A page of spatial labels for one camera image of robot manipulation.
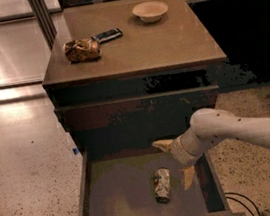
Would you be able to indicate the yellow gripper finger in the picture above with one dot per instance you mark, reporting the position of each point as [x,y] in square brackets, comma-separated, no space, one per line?
[163,145]
[188,176]

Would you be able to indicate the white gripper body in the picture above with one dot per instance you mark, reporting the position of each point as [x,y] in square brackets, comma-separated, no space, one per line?
[179,151]

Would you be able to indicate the crushed silver 7up can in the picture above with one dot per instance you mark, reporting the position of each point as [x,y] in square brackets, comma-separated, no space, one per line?
[162,185]

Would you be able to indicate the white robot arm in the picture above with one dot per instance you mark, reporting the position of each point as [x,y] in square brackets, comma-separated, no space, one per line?
[209,127]

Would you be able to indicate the open middle drawer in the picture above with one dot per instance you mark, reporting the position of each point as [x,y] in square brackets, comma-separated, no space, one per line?
[122,185]

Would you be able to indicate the dark wooden drawer cabinet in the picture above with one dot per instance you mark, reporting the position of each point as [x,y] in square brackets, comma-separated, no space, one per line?
[176,53]

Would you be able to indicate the closed top drawer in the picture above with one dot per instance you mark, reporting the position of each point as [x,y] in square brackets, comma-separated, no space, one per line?
[135,109]

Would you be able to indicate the blue tape piece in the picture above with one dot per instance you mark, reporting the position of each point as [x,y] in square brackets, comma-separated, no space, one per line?
[76,151]

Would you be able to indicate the black rectangular phone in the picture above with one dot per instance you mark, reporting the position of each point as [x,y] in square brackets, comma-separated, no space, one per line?
[107,36]

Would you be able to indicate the brown crumpled snack bag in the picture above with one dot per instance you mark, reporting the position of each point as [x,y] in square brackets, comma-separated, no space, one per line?
[82,50]

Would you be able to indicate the beige shallow bowl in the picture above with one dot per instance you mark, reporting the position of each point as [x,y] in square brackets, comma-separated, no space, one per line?
[149,12]

